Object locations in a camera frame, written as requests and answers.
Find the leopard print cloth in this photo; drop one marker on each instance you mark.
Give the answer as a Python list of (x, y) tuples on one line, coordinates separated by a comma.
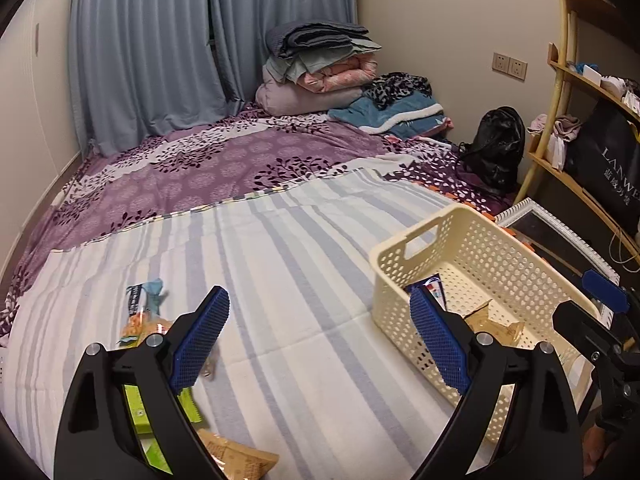
[(395, 87)]

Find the black shopping bag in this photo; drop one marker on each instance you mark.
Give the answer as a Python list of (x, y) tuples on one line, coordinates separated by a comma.
[(610, 160)]

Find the bamboo shelf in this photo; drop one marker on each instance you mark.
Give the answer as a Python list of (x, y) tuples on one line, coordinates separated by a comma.
[(555, 110)]

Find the pink cloth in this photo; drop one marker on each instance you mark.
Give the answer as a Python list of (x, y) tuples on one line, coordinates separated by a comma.
[(562, 130)]

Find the person's right hand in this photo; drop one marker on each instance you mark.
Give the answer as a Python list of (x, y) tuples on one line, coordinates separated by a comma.
[(594, 452)]

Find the white cloth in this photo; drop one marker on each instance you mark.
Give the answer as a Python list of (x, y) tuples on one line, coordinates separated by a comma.
[(620, 87)]

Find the pale pink pillow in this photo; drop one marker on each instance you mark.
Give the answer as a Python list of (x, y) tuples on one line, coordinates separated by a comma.
[(295, 97)]

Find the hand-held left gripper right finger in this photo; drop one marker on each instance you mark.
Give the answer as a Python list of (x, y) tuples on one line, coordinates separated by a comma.
[(440, 340)]

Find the white framed glass panel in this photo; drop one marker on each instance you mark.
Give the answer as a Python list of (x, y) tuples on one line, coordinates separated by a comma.
[(545, 225)]

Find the teal fleece blanket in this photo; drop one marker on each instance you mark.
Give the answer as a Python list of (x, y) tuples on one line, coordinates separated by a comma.
[(385, 115)]

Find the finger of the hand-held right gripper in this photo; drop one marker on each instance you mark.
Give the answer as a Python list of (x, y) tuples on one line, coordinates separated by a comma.
[(605, 290), (580, 322)]

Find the purple floral bedsheet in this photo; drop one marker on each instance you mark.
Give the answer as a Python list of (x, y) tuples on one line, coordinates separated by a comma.
[(200, 165)]

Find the cream perforated plastic basket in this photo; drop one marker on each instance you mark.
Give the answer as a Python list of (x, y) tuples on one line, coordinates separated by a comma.
[(480, 250)]

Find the teal and orange snack packet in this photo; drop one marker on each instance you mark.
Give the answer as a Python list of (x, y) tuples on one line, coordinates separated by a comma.
[(142, 310)]

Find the light green folded blanket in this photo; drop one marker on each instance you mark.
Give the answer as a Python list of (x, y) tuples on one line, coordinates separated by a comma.
[(287, 66)]

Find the beige wall socket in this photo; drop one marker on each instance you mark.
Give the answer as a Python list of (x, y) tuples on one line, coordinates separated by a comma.
[(501, 62), (518, 68)]

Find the blue and white snack packet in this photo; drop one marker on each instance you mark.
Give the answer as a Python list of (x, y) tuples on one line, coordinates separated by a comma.
[(434, 290)]

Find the pink floral folded quilt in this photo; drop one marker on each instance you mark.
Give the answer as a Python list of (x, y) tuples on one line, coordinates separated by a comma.
[(340, 75)]

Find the small blue item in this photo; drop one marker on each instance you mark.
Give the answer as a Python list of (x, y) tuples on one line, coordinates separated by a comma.
[(585, 67)]

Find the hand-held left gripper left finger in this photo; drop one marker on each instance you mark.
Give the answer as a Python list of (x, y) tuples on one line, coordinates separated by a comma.
[(200, 340)]

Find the dark grey folded blanket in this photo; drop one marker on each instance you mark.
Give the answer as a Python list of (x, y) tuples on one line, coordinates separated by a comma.
[(310, 35)]

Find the small white box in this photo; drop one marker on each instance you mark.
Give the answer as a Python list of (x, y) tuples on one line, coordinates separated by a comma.
[(593, 76)]

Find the lime green snack packet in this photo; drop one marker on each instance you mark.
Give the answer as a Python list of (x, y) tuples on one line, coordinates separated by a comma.
[(135, 410)]

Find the black backpack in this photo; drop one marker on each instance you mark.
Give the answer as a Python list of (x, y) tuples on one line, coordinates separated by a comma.
[(495, 145)]

